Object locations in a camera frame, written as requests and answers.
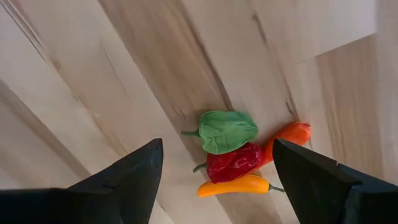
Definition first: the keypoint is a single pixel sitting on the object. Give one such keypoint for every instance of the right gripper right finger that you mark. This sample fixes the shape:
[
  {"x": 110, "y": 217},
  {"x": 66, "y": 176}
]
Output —
[{"x": 326, "y": 196}]

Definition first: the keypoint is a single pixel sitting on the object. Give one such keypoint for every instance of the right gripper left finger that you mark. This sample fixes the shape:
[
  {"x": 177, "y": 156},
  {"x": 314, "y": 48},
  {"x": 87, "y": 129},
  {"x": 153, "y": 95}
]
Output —
[{"x": 124, "y": 193}]

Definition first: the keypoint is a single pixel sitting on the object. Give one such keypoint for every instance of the red habanero pepper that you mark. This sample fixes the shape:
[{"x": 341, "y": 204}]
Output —
[{"x": 233, "y": 165}]

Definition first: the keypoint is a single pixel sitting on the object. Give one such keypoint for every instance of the green habanero pepper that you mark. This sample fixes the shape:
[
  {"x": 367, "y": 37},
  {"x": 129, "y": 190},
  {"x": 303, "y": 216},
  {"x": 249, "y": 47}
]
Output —
[{"x": 227, "y": 132}]

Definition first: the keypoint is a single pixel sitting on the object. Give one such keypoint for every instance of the red chili pepper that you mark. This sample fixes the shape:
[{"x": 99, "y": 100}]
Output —
[{"x": 295, "y": 133}]

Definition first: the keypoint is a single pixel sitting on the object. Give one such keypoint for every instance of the yellow-orange chili pepper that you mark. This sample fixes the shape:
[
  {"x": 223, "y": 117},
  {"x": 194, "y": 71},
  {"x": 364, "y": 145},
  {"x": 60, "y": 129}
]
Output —
[{"x": 236, "y": 185}]

